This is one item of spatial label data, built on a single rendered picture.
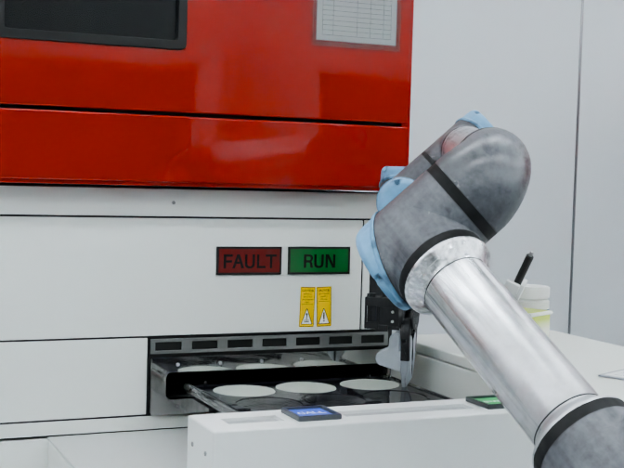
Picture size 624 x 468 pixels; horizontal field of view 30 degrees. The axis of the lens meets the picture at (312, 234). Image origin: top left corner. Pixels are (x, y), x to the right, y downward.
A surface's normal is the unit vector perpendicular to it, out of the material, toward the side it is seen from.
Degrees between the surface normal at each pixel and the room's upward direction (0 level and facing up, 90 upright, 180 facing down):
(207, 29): 90
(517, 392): 84
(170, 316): 90
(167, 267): 90
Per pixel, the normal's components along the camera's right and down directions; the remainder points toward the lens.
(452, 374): -0.91, 0.00
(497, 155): 0.28, -0.62
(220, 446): 0.40, 0.06
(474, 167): -0.09, -0.48
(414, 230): -0.46, -0.54
